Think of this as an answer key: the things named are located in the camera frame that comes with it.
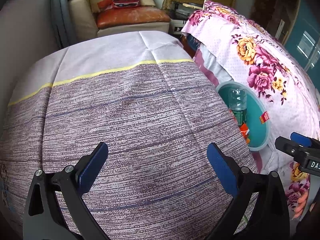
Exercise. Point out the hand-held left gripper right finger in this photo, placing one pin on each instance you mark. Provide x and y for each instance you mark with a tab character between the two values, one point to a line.
221	170

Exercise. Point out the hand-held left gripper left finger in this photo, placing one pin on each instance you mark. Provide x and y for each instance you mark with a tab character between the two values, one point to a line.
91	167

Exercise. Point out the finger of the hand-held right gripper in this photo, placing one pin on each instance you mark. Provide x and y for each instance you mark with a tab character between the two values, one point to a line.
301	138
292	148

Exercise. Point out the teal plastic basin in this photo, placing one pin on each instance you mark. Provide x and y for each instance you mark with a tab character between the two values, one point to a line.
257	135

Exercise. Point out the red snack wrapper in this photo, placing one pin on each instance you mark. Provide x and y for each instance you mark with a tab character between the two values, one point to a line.
243	130

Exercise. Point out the clear green-label plastic bottle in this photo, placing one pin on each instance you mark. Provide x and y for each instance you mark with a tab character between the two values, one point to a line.
240	115

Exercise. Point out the person's right hand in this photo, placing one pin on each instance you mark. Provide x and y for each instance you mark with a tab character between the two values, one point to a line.
302	203

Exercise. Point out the purple striped tablecloth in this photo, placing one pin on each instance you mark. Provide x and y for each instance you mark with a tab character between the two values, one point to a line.
125	105

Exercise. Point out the pink floral bedsheet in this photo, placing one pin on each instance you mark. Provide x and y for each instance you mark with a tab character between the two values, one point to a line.
275	55

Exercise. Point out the teal cabinet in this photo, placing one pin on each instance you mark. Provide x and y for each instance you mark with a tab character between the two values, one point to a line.
307	42

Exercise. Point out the pink white quilt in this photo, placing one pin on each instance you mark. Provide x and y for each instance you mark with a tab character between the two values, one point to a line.
212	65

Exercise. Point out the brown wooden cabinet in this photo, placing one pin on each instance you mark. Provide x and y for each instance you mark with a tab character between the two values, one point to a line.
272	5

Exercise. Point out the white device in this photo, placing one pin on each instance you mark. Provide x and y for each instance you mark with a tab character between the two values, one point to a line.
176	28

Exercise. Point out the cream leather sofa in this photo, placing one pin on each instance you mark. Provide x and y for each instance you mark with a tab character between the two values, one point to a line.
80	17

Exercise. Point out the orange seat cushion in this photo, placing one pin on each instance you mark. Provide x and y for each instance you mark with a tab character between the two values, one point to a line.
130	17

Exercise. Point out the black audio device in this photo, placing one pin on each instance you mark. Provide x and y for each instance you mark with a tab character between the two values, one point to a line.
182	12

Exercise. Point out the grey metal post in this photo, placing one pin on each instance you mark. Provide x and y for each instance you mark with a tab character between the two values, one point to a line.
61	12

